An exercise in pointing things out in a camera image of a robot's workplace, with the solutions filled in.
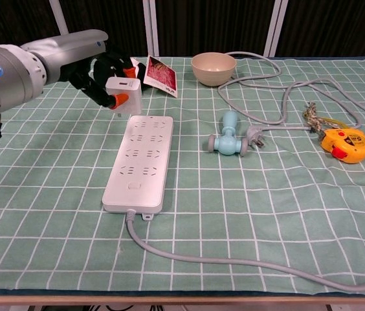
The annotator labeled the white power strip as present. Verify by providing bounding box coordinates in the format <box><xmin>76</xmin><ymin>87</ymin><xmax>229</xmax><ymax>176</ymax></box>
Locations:
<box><xmin>101</xmin><ymin>115</ymin><xmax>174</xmax><ymax>221</ymax></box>

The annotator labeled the yellow tape measure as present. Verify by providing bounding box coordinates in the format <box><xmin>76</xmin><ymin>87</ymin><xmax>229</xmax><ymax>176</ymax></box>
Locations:
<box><xmin>320</xmin><ymin>128</ymin><xmax>365</xmax><ymax>165</ymax></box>

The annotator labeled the light blue massage roller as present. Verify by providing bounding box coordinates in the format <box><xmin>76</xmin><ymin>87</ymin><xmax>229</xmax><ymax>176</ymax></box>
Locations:
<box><xmin>208</xmin><ymin>110</ymin><xmax>249</xmax><ymax>159</ymax></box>

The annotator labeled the grey power strip cable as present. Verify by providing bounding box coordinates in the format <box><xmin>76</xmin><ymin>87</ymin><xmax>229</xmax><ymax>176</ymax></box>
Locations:
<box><xmin>124</xmin><ymin>51</ymin><xmax>365</xmax><ymax>291</ymax></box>

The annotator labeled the red white seed packet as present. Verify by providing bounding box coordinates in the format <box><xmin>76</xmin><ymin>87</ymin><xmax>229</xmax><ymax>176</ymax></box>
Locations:
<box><xmin>143</xmin><ymin>55</ymin><xmax>179</xmax><ymax>99</ymax></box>

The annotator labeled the braided rope keychain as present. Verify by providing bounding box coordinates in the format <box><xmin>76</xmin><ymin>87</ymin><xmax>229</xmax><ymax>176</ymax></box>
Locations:
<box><xmin>302</xmin><ymin>102</ymin><xmax>338</xmax><ymax>135</ymax></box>

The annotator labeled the white charger adapter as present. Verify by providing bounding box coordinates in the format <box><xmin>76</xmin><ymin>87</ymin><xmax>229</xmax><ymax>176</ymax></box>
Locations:
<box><xmin>105</xmin><ymin>76</ymin><xmax>142</xmax><ymax>118</ymax></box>

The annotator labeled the green checked tablecloth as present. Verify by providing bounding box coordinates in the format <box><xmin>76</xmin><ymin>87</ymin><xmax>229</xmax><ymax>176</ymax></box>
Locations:
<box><xmin>0</xmin><ymin>54</ymin><xmax>365</xmax><ymax>297</ymax></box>

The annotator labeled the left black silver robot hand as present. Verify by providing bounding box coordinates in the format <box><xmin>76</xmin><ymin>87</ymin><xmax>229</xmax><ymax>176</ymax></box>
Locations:
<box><xmin>20</xmin><ymin>29</ymin><xmax>148</xmax><ymax>110</ymax></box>

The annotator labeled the white partition post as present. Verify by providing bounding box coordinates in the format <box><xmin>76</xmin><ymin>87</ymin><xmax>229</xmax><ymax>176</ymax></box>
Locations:
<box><xmin>142</xmin><ymin>0</ymin><xmax>160</xmax><ymax>56</ymax></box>
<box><xmin>263</xmin><ymin>0</ymin><xmax>289</xmax><ymax>58</ymax></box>
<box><xmin>49</xmin><ymin>0</ymin><xmax>71</xmax><ymax>36</ymax></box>

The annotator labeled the beige bowl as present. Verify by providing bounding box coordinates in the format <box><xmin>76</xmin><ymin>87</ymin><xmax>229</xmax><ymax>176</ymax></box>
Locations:
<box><xmin>191</xmin><ymin>52</ymin><xmax>237</xmax><ymax>87</ymax></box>

